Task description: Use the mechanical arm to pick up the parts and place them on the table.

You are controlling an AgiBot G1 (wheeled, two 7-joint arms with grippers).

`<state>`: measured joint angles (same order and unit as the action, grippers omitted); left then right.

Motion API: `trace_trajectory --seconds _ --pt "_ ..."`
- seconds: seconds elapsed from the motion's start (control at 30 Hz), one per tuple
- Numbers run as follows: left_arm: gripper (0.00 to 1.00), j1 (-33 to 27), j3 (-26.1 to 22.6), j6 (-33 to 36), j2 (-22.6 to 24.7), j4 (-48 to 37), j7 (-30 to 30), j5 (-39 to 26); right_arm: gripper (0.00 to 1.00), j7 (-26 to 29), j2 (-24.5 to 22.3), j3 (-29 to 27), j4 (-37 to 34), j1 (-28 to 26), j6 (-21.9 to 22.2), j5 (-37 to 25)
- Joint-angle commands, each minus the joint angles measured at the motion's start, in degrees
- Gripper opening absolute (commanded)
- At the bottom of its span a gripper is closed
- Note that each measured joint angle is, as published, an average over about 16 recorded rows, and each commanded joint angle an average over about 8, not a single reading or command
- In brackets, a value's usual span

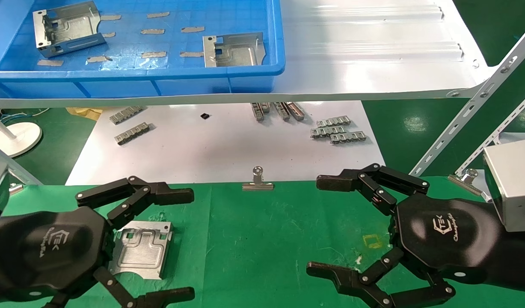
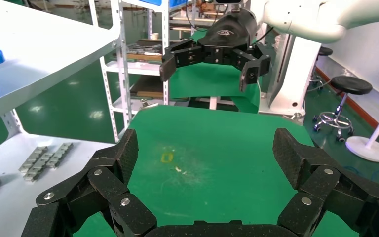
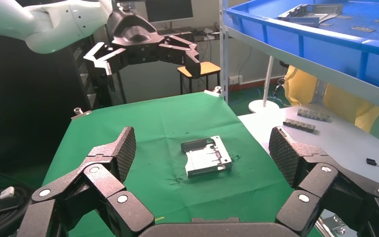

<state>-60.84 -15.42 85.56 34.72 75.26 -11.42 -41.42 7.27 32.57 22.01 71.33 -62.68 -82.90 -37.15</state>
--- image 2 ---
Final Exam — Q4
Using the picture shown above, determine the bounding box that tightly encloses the brown wooden board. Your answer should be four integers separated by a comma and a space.
130, 77, 165, 99

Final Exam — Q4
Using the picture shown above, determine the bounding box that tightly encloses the white rack shelf board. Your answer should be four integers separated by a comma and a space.
105, 60, 165, 77
113, 96, 190, 116

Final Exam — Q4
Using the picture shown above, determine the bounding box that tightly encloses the white perforated rack post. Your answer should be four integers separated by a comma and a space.
1, 109, 25, 140
109, 0, 133, 143
99, 57, 119, 143
149, 0, 171, 106

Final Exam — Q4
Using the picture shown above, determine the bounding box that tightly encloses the black round stool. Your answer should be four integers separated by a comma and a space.
308, 46, 334, 93
312, 76, 373, 143

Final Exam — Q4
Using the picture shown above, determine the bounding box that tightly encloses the white metal shelf board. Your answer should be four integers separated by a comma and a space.
0, 0, 122, 128

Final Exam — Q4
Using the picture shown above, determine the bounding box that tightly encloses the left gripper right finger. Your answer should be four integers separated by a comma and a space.
272, 127, 379, 237

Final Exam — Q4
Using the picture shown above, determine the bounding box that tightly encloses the green draped cloth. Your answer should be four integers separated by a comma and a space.
168, 31, 262, 114

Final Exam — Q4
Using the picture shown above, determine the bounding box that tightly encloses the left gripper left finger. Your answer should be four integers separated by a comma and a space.
21, 128, 157, 237

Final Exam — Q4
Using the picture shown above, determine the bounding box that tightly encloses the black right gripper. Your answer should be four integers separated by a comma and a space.
159, 9, 272, 93

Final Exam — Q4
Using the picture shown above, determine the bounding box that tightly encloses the white pedestal fan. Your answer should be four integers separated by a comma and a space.
345, 50, 379, 163

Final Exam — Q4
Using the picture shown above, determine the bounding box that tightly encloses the white lower shelf board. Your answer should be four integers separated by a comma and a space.
0, 132, 115, 237

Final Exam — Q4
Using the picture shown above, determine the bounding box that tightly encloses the green table mat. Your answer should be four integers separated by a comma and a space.
73, 104, 360, 237

